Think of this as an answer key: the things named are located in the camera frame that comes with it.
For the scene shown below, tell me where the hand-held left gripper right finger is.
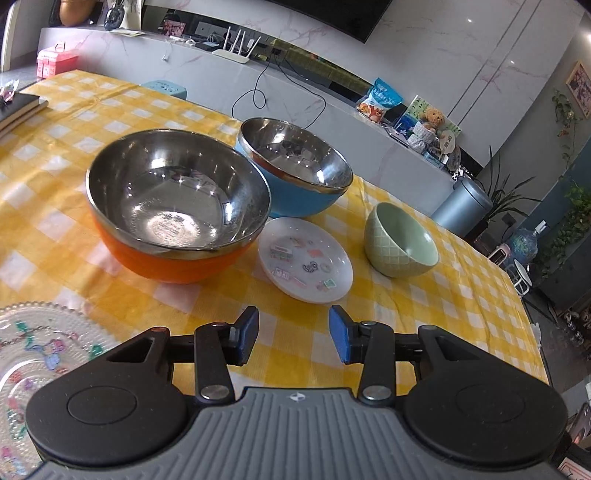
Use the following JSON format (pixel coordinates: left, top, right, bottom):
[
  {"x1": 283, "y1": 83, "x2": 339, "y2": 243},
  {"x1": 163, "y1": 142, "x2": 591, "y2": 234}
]
[{"x1": 328, "y1": 305, "x2": 485, "y2": 403}]

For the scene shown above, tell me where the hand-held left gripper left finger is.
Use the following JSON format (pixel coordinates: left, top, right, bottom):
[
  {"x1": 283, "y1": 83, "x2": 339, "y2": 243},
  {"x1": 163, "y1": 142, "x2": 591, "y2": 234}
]
[{"x1": 105, "y1": 306, "x2": 260, "y2": 403}]

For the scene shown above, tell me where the small white stickered plate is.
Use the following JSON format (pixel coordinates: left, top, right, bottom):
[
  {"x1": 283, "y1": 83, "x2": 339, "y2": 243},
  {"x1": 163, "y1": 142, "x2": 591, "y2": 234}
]
[{"x1": 257, "y1": 217, "x2": 354, "y2": 304}]

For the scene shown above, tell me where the green ceramic bowl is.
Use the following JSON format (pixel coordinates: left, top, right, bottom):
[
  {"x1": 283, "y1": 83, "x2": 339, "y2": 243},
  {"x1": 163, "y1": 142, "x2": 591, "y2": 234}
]
[{"x1": 364, "y1": 202, "x2": 439, "y2": 278}]

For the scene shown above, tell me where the blue steel bowl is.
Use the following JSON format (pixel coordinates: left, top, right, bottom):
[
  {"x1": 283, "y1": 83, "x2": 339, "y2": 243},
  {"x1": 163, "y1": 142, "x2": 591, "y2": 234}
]
[{"x1": 235, "y1": 117, "x2": 354, "y2": 219}]

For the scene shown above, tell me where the orange steel bowl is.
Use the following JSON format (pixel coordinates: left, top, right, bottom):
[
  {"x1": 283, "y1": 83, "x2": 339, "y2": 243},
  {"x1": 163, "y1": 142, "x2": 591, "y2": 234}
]
[{"x1": 85, "y1": 129, "x2": 271, "y2": 284}]

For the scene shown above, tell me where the yellow checked tablecloth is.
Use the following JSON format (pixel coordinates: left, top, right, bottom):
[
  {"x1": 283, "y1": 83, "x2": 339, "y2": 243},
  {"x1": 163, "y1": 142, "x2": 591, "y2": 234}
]
[{"x1": 0, "y1": 71, "x2": 552, "y2": 402}]

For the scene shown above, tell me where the grey trash can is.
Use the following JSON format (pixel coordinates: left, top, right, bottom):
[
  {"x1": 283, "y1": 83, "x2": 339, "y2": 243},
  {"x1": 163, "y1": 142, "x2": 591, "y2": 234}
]
[{"x1": 430, "y1": 178, "x2": 494, "y2": 238}]

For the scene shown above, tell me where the white stool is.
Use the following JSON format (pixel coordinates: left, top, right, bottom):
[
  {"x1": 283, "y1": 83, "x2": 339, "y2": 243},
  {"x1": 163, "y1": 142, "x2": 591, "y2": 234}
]
[{"x1": 512, "y1": 258, "x2": 532, "y2": 296}]

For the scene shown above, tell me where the blue water jug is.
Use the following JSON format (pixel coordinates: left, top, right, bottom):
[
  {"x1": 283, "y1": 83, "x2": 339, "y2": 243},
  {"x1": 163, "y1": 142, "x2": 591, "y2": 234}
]
[{"x1": 505, "y1": 222, "x2": 541, "y2": 264}]

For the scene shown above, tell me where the long-leaved potted plant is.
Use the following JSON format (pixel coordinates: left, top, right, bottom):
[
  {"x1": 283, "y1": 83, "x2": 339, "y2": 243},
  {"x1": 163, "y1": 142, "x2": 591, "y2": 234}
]
[{"x1": 480, "y1": 148, "x2": 541, "y2": 232}]

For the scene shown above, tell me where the clear patterned glass plate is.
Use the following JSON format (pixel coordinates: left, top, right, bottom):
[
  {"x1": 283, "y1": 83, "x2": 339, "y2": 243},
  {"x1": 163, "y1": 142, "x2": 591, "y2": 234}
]
[{"x1": 0, "y1": 302, "x2": 130, "y2": 478}]

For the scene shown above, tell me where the brown teddy bear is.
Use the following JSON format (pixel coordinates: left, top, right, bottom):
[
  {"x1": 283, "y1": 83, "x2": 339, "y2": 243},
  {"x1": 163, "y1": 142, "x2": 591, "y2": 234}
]
[{"x1": 422, "y1": 107, "x2": 446, "y2": 132}]

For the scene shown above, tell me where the blue snack bag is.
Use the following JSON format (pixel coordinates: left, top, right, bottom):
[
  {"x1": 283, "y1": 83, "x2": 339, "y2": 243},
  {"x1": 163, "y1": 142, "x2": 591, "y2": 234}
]
[{"x1": 355, "y1": 78, "x2": 403, "y2": 125}]

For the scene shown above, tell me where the green picture board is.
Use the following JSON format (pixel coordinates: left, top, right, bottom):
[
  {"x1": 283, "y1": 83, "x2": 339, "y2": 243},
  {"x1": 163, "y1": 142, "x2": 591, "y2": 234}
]
[{"x1": 394, "y1": 95, "x2": 462, "y2": 139}]

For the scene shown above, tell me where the teal stool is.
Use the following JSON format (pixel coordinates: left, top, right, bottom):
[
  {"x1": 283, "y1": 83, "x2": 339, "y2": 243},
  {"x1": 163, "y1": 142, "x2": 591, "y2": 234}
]
[{"x1": 141, "y1": 79, "x2": 189, "y2": 102}]

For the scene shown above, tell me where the climbing vine plant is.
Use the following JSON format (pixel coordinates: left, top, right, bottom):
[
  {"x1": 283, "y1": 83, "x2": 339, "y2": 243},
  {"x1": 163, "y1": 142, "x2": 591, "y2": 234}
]
[{"x1": 551, "y1": 90, "x2": 591, "y2": 278}]

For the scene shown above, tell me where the white router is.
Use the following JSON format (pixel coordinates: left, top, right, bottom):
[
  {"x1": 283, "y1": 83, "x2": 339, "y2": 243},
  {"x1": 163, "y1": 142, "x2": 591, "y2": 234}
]
[{"x1": 211, "y1": 25, "x2": 262, "y2": 65}]

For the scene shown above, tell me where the white marble cabinet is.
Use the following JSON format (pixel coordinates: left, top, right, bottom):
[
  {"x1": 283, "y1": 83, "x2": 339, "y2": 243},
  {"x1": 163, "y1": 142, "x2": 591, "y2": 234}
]
[{"x1": 39, "y1": 25, "x2": 455, "y2": 217}]

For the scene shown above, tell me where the black television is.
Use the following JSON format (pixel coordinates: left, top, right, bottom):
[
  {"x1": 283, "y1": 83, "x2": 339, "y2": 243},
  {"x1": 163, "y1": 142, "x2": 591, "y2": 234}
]
[{"x1": 268, "y1": 0, "x2": 386, "y2": 44}]

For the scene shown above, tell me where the dark notebook stack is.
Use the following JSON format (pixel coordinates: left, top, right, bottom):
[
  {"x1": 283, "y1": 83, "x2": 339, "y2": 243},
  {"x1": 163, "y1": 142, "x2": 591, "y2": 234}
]
[{"x1": 0, "y1": 92, "x2": 49, "y2": 139}]

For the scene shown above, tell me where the pink storage box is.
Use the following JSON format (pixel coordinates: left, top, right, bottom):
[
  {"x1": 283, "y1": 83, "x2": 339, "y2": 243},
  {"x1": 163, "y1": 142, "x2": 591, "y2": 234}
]
[{"x1": 37, "y1": 44, "x2": 81, "y2": 79}]

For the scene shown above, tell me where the golden gourd vase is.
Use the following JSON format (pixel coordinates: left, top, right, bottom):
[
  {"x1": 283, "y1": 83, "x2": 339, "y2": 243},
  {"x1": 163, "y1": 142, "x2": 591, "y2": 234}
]
[{"x1": 59, "y1": 0, "x2": 100, "y2": 27}]

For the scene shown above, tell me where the black cable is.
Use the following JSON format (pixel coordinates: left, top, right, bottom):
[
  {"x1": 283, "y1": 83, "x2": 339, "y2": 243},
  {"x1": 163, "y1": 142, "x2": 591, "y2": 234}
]
[{"x1": 231, "y1": 58, "x2": 326, "y2": 127}]

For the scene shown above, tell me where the framed wall picture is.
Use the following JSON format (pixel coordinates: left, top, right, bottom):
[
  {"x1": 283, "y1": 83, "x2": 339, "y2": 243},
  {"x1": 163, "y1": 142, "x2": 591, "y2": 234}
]
[{"x1": 566, "y1": 61, "x2": 591, "y2": 118}]

